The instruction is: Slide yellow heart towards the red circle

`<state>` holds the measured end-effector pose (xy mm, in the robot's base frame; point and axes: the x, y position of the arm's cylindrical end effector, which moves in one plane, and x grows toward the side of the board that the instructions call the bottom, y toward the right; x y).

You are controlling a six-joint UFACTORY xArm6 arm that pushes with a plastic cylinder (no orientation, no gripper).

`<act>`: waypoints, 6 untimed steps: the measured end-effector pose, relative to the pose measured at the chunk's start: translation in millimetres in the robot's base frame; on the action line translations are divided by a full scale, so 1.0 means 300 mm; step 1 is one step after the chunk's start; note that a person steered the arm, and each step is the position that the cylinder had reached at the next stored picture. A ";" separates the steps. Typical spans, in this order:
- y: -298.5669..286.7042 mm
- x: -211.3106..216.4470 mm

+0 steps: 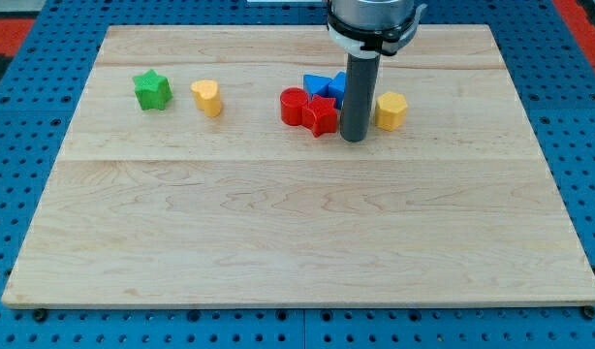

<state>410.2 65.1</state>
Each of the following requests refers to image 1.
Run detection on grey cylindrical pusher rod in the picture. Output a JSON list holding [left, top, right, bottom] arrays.
[[339, 54, 380, 143]]

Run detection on yellow heart block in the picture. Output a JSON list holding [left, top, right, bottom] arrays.
[[190, 79, 223, 117]]

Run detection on yellow hexagon block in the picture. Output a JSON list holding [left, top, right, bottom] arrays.
[[375, 91, 409, 131]]

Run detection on blue cube block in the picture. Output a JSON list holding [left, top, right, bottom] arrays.
[[328, 72, 346, 110]]

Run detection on red star block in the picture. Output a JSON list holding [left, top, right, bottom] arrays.
[[302, 95, 337, 138]]

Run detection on blue triangle block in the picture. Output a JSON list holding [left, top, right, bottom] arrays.
[[302, 74, 332, 99]]

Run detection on red cylinder block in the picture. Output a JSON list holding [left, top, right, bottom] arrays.
[[279, 87, 308, 126]]

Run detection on light wooden board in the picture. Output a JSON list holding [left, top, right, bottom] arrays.
[[2, 24, 595, 309]]

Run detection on green star block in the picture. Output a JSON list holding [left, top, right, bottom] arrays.
[[133, 69, 172, 111]]

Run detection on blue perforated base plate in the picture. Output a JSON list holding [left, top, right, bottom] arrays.
[[0, 1, 595, 348]]

